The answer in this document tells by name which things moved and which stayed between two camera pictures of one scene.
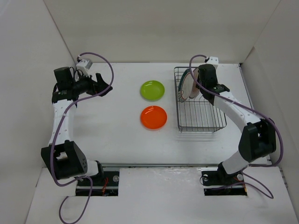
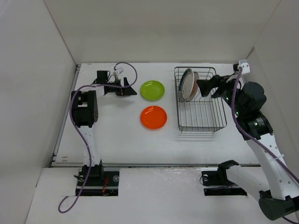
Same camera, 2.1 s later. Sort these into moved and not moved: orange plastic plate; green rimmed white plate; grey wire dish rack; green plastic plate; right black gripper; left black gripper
Moved: right black gripper; left black gripper
Not moved: orange plastic plate; grey wire dish rack; green rimmed white plate; green plastic plate
